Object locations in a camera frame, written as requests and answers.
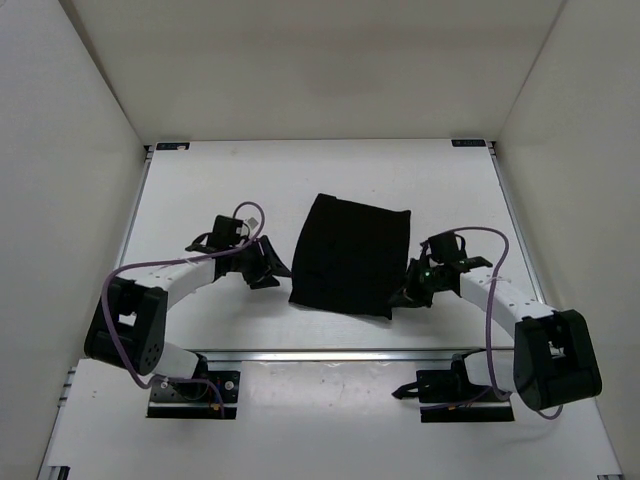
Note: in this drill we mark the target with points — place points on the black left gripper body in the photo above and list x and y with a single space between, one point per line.
249 260

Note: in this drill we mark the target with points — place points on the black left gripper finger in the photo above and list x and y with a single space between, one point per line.
273 265
261 280

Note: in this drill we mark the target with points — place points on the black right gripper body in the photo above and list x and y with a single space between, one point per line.
430 283

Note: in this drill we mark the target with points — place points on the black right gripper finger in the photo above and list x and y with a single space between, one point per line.
412 276
400 298

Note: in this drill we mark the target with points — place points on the black skirt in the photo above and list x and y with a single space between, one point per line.
350 258

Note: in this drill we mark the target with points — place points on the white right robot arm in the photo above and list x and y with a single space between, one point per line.
542 354

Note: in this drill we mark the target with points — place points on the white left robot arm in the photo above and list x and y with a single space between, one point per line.
129 324

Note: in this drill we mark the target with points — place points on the right blue corner label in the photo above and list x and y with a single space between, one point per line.
468 143

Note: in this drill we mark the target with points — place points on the blue corner label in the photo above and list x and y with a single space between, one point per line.
172 146
468 143

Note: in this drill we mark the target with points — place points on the left blue corner label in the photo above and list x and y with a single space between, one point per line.
172 146

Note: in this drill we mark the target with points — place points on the aluminium front rail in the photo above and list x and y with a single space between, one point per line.
334 356

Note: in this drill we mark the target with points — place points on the aluminium rail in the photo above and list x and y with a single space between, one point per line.
121 206
334 356
509 199

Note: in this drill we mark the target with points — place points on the aluminium right side rail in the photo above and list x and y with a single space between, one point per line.
509 199

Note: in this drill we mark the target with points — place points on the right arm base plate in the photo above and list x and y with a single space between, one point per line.
447 396

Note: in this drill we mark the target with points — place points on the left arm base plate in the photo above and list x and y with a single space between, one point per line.
215 400

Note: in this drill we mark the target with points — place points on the aluminium left side rail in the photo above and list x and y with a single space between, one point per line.
121 206

